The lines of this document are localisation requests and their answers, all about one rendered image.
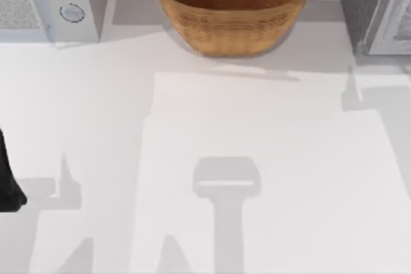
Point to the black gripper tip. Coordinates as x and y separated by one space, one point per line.
7 187

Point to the brown woven basket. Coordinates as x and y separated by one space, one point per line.
232 27

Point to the microwave oven knob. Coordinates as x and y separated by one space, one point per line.
72 12

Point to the pale microwave oven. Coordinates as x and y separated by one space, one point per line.
48 4

